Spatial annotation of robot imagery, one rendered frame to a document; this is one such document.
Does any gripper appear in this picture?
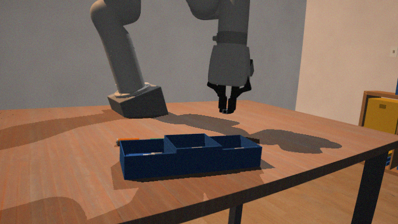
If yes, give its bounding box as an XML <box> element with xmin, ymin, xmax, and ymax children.
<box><xmin>207</xmin><ymin>43</ymin><xmax>252</xmax><ymax>114</ymax></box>

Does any dark blue rack of bins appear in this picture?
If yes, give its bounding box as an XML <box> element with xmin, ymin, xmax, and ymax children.
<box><xmin>119</xmin><ymin>133</ymin><xmax>262</xmax><ymax>180</ymax></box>

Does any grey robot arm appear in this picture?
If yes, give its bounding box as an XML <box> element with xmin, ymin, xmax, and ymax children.
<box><xmin>90</xmin><ymin>0</ymin><xmax>250</xmax><ymax>99</ymax></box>

